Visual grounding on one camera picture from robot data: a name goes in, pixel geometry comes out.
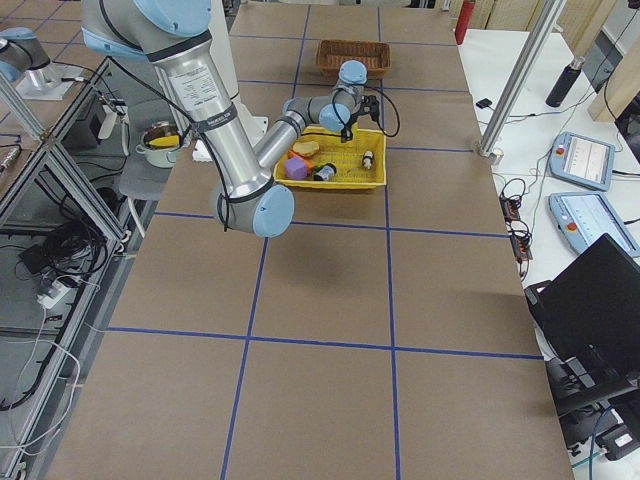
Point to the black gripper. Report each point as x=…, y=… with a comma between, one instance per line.
x=348, y=119

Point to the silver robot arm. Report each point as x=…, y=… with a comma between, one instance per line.
x=174, y=36

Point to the yellow woven basket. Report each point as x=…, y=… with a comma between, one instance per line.
x=347, y=157

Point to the brown wicker basket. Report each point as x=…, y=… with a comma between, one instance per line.
x=332, y=53

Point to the toy panda figure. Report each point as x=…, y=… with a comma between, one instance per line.
x=368, y=160

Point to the bitten bread toy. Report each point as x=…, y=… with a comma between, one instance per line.
x=306, y=149

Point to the black white can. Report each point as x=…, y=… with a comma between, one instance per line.
x=325, y=172

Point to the orange toy carrot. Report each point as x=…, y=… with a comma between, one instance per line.
x=310, y=164

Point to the purple foam cube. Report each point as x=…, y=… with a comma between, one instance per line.
x=296, y=168

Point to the small black device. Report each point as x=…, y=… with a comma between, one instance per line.
x=484, y=103

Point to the red bottle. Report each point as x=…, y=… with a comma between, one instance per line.
x=463, y=20

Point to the orange black usb hub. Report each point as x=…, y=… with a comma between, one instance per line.
x=510, y=207

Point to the steel pot with corn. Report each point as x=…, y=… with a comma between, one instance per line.
x=159, y=144

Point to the black water bottle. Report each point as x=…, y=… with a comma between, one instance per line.
x=565, y=82

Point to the upper teach pendant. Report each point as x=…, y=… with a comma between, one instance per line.
x=582, y=161

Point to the teach pendant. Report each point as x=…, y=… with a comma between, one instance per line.
x=582, y=161
x=583, y=217

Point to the lower teach pendant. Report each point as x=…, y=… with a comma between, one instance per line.
x=583, y=217

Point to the white power strip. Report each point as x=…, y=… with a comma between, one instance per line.
x=56, y=292

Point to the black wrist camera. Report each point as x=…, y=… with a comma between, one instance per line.
x=370, y=106

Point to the aluminium frame post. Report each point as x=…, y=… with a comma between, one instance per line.
x=530, y=52

